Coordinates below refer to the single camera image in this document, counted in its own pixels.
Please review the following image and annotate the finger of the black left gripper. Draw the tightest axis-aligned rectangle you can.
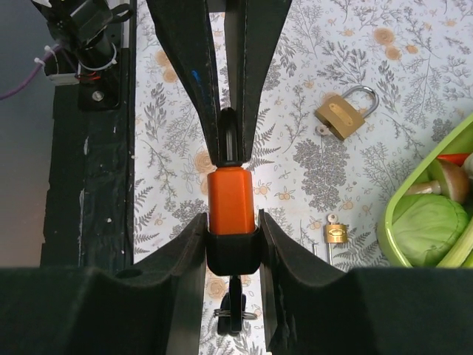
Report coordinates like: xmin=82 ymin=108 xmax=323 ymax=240
xmin=147 ymin=0 xmax=220 ymax=165
xmin=242 ymin=1 xmax=291 ymax=163

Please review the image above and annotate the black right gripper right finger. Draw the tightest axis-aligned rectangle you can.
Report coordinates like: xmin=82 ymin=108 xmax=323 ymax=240
xmin=259 ymin=212 xmax=472 ymax=354

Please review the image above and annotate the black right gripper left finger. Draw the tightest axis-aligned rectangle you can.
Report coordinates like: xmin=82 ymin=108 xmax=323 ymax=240
xmin=1 ymin=214 xmax=207 ymax=354

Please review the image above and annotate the orange black padlock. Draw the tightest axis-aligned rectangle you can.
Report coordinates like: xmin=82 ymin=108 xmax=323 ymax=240
xmin=205 ymin=108 xmax=261 ymax=276

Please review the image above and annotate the large brass padlock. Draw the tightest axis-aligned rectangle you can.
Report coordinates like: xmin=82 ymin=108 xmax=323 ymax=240
xmin=315 ymin=85 xmax=380 ymax=141

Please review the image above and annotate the black-headed key pair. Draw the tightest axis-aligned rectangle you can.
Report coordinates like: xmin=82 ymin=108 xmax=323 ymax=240
xmin=213 ymin=275 xmax=258 ymax=337

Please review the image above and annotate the small brass padlock open shackle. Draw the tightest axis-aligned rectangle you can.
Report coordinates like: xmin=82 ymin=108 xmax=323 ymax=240
xmin=309 ymin=213 xmax=348 ymax=266

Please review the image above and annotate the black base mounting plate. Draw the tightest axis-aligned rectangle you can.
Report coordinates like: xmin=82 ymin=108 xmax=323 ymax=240
xmin=40 ymin=49 xmax=135 ymax=274

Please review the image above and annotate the floral patterned table mat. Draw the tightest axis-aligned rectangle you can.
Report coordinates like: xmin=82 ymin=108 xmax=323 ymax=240
xmin=131 ymin=0 xmax=473 ymax=355

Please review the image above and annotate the green round cabbage toy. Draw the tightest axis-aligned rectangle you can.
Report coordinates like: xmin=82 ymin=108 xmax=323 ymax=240
xmin=392 ymin=194 xmax=470 ymax=267

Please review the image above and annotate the brown mushroom toy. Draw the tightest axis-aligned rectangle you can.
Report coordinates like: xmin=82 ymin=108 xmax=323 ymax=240
xmin=405 ymin=158 xmax=469 ymax=204

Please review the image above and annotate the green plastic tray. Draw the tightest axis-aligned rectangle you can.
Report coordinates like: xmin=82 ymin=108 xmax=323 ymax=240
xmin=377 ymin=117 xmax=472 ymax=268

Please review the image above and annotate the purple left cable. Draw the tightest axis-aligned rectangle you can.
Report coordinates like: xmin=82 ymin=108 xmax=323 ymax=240
xmin=0 ymin=42 xmax=62 ymax=101

